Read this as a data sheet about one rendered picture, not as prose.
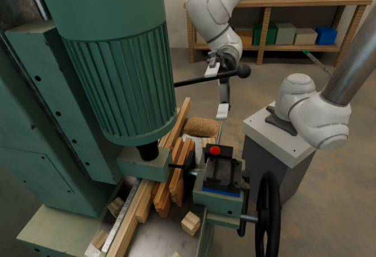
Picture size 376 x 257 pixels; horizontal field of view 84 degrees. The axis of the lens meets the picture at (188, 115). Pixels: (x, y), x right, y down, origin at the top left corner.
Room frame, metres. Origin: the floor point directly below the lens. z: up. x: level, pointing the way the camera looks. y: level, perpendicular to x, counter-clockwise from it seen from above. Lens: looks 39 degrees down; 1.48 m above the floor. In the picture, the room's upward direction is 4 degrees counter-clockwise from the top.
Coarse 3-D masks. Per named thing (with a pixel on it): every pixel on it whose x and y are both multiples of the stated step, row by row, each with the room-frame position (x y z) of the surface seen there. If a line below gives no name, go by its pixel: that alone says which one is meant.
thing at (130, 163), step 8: (128, 152) 0.40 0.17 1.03; (136, 152) 0.40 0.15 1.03; (160, 152) 0.39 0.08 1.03; (168, 152) 0.39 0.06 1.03; (120, 160) 0.37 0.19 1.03; (128, 160) 0.37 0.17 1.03; (136, 160) 0.37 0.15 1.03; (152, 160) 0.36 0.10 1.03; (160, 160) 0.36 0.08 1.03; (168, 160) 0.38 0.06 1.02; (120, 168) 0.38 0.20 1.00; (128, 168) 0.37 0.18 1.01; (136, 168) 0.36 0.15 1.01; (144, 168) 0.35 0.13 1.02; (152, 168) 0.35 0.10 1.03; (160, 168) 0.34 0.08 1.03; (168, 168) 0.37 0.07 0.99; (136, 176) 0.36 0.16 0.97; (144, 176) 0.36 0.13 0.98; (152, 176) 0.35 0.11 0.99; (160, 176) 0.34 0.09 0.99
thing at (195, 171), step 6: (192, 156) 0.40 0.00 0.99; (186, 162) 0.38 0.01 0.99; (192, 162) 0.39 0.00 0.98; (192, 168) 0.38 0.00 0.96; (186, 174) 0.34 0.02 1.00; (192, 174) 0.37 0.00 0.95; (186, 180) 0.34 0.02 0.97; (192, 180) 0.38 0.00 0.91; (186, 186) 0.34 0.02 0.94; (186, 192) 0.34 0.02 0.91
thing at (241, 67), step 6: (240, 66) 0.45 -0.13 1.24; (246, 66) 0.45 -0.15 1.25; (228, 72) 0.46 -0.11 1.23; (234, 72) 0.46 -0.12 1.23; (240, 72) 0.44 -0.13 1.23; (246, 72) 0.44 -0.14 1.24; (198, 78) 0.48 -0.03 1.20; (204, 78) 0.48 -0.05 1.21; (210, 78) 0.47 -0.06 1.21; (216, 78) 0.47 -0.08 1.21; (174, 84) 0.50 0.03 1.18; (180, 84) 0.49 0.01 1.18; (186, 84) 0.49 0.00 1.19
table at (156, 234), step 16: (176, 208) 0.30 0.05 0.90; (192, 208) 0.29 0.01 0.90; (144, 224) 0.26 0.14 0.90; (160, 224) 0.26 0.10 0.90; (176, 224) 0.25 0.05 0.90; (224, 224) 0.26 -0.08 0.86; (144, 240) 0.22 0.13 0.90; (160, 240) 0.22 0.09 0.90; (176, 240) 0.21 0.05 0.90; (192, 240) 0.21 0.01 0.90; (128, 256) 0.19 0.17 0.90; (144, 256) 0.18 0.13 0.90; (160, 256) 0.18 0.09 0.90; (192, 256) 0.17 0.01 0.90
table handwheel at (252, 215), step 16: (272, 176) 0.35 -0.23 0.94; (272, 192) 0.29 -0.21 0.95; (256, 208) 0.37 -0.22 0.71; (272, 208) 0.25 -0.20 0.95; (256, 224) 0.28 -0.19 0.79; (272, 224) 0.22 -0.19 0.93; (256, 240) 0.27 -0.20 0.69; (272, 240) 0.19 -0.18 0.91; (256, 256) 0.22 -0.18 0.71; (272, 256) 0.17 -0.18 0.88
